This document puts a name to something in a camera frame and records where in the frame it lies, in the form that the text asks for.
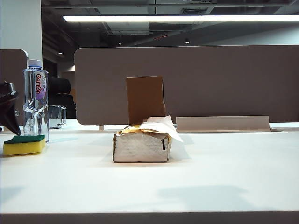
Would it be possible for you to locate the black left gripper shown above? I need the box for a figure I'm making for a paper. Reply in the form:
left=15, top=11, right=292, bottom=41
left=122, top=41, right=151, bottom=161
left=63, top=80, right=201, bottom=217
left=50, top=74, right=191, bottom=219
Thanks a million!
left=0, top=81, right=22, bottom=136

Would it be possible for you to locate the narrow brown desk divider panel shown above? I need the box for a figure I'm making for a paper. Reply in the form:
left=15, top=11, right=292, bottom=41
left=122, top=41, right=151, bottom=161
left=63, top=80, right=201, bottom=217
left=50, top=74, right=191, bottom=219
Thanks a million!
left=0, top=48, right=30, bottom=128

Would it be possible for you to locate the white tissue sheet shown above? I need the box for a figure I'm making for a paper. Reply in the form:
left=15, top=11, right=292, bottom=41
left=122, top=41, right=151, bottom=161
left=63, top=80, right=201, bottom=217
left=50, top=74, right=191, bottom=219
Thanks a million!
left=139, top=115, right=185, bottom=143

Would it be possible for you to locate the wide brown desk divider panel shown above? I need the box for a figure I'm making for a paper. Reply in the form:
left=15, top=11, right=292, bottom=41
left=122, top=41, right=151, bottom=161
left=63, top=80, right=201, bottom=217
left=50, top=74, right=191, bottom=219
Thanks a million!
left=74, top=45, right=299, bottom=126

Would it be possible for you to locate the long ceiling light strip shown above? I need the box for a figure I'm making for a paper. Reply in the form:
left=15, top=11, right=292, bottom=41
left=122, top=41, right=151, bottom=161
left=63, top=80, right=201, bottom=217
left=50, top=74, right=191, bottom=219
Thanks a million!
left=62, top=14, right=299, bottom=23

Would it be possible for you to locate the yellow sponge with green pad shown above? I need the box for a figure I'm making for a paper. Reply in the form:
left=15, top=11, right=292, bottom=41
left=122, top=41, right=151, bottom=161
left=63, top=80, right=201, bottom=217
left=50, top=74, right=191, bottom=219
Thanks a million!
left=3, top=134, right=46, bottom=157

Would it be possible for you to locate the large brown cardboard box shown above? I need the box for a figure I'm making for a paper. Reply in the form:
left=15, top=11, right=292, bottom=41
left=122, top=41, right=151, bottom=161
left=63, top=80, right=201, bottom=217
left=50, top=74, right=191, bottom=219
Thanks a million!
left=126, top=76, right=167, bottom=125

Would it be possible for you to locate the beige cable tray lid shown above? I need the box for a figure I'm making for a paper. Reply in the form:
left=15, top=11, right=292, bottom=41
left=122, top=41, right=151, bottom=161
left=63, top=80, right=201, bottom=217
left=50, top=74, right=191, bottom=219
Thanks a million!
left=175, top=115, right=271, bottom=133

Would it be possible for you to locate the black office chair backrest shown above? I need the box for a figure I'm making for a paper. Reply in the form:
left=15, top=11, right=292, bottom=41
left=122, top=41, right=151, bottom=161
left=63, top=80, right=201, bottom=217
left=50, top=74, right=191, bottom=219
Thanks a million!
left=47, top=77, right=77, bottom=119

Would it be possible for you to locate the clear plastic water bottle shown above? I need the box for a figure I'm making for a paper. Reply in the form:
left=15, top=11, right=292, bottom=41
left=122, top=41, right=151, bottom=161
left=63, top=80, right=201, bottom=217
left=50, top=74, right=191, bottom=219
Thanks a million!
left=22, top=59, right=50, bottom=144

